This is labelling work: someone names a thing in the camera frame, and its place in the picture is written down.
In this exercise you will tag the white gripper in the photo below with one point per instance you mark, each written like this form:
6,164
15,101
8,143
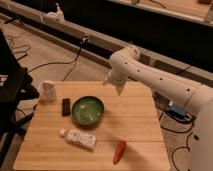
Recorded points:
117,79

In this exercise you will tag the black eraser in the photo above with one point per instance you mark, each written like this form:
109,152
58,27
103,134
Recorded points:
66,107

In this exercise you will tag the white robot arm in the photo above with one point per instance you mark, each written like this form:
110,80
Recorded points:
195,97

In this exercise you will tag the green bowl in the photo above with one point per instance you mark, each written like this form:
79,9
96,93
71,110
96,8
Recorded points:
87,111

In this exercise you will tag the white plastic bottle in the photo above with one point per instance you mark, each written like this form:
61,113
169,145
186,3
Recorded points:
79,138

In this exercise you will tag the red chili pepper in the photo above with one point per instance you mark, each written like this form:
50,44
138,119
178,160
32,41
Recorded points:
119,152

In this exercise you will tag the white cup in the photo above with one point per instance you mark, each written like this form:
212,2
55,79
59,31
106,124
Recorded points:
47,91

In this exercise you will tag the blue power box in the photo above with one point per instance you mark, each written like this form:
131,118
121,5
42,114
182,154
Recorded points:
177,111

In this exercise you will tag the white object on ledge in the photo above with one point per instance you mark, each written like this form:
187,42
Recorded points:
57,16

